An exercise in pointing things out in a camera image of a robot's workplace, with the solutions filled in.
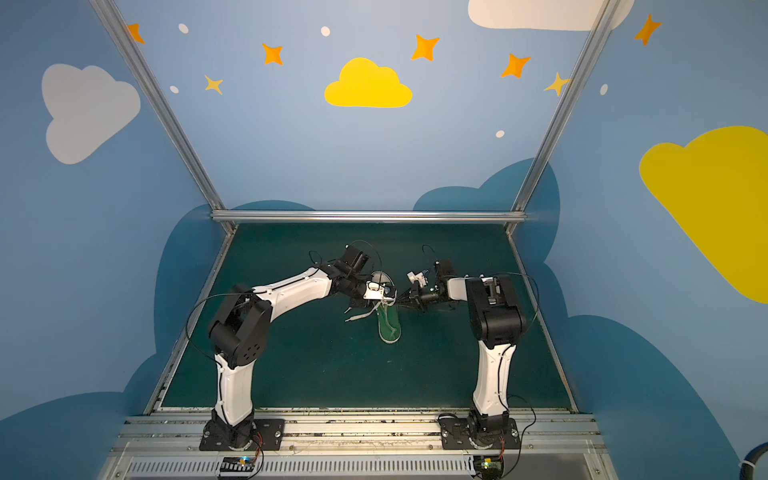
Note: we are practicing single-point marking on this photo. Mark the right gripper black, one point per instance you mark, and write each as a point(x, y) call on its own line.
point(417, 294)

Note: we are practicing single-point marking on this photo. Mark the green canvas sneaker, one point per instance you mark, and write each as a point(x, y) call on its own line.
point(389, 327)

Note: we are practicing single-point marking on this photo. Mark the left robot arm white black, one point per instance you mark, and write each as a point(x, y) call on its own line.
point(239, 330)

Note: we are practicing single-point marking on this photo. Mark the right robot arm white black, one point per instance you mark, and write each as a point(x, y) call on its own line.
point(497, 321)

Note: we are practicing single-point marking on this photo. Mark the right controller board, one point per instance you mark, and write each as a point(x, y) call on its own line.
point(487, 468)

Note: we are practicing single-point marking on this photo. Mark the controller board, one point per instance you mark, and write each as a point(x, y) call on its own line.
point(487, 468)
point(236, 467)

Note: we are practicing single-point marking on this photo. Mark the left controller board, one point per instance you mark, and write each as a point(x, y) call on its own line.
point(236, 467)

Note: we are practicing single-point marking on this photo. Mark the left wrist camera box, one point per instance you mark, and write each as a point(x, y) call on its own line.
point(384, 293)

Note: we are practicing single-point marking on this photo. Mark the back aluminium frame bar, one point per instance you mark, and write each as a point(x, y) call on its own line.
point(287, 216)

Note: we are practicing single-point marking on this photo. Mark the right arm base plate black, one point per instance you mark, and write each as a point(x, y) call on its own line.
point(478, 433)

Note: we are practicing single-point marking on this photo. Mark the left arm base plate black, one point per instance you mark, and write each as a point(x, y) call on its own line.
point(248, 435)

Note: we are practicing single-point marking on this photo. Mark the front aluminium rail bed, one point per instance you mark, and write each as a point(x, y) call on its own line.
point(360, 444)

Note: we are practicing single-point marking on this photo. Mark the right aluminium frame post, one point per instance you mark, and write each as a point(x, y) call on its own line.
point(582, 70)

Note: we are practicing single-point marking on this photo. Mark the aluminium frame post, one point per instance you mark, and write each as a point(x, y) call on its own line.
point(114, 23)
point(582, 70)

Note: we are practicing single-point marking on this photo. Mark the left aluminium frame post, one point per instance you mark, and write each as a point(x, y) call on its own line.
point(114, 23)

